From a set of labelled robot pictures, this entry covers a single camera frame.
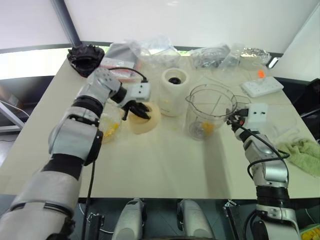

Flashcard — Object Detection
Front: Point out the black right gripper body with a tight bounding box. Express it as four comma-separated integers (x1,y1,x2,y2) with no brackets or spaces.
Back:
234,109,249,131

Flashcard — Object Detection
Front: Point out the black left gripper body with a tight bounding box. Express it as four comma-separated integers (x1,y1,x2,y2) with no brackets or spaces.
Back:
121,100,141,121

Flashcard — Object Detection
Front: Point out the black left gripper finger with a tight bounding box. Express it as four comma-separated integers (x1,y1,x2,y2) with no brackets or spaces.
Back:
134,109,152,120
136,101,151,114

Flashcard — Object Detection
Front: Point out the cream blender lid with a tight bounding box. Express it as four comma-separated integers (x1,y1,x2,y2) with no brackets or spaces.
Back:
127,100,162,136

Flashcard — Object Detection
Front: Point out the yellow-orange item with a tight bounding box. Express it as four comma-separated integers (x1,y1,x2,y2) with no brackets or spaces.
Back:
200,121,216,135

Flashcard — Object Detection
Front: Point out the clear blender jar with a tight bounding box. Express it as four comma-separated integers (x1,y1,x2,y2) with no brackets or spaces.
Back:
184,83,251,141

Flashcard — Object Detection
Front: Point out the cream blender base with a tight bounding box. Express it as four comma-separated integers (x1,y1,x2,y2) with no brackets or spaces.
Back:
158,68,190,117

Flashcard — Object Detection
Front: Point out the clear bag of yellow snacks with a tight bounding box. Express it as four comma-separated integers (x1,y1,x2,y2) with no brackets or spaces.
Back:
103,122,120,139

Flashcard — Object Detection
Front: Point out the clear glass bowl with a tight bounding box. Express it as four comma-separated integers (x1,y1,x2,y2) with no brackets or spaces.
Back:
98,102,124,145

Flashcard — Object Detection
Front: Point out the white power strip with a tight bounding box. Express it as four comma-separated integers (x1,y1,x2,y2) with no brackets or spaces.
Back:
240,76,285,98

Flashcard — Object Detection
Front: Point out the clear plastic wrap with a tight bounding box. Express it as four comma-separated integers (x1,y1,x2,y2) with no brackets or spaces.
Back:
270,119,302,145

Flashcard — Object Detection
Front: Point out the small clear plastic bag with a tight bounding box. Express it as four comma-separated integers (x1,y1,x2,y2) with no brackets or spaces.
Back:
220,44,251,69

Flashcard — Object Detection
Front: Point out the plastic bag with pink cards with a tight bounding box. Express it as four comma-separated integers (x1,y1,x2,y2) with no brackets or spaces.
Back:
99,42,142,85

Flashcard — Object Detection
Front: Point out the crumpled clear plastic bag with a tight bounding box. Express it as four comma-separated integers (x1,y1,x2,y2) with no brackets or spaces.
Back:
138,35,182,69

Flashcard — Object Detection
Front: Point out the silver foil bag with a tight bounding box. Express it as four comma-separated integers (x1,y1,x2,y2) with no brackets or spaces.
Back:
238,47,272,65

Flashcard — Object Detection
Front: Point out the black and white adapter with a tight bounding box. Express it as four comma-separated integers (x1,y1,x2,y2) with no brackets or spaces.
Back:
267,56,280,69

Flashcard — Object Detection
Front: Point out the black blade attachment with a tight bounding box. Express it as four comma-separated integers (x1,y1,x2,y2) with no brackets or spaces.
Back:
67,44,106,78

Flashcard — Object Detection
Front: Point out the green towel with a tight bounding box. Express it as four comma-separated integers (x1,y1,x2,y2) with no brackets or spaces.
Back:
275,138,320,176

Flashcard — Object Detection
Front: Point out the black chair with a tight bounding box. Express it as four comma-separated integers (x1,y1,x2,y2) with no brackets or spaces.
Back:
290,78,320,144

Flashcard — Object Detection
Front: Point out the black metal stand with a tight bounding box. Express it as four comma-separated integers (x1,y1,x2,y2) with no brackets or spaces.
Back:
222,199,245,240
88,213,106,240

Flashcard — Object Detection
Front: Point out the silver rounded housing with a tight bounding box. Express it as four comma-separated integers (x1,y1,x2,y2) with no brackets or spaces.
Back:
176,198,216,240
111,198,147,240

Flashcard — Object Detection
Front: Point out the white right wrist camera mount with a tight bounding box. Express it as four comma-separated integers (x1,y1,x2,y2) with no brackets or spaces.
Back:
245,102,269,125

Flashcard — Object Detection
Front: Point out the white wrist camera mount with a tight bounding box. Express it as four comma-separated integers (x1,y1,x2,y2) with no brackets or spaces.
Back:
245,102,269,125
129,82,152,102

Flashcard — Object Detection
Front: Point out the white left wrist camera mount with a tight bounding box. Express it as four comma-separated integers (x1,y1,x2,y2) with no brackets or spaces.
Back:
129,82,152,102

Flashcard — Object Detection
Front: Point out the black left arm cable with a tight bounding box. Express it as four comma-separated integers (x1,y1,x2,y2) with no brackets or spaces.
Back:
84,67,149,221

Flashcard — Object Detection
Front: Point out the plastic bag with dark cables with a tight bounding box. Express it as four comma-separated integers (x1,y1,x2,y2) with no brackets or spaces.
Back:
188,44,231,70

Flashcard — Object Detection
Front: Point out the dark window post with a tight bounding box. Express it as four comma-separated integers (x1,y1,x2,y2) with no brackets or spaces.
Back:
49,0,82,49

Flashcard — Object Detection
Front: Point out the grey metal frame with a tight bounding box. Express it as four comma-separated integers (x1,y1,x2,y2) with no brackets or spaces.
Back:
0,100,30,135

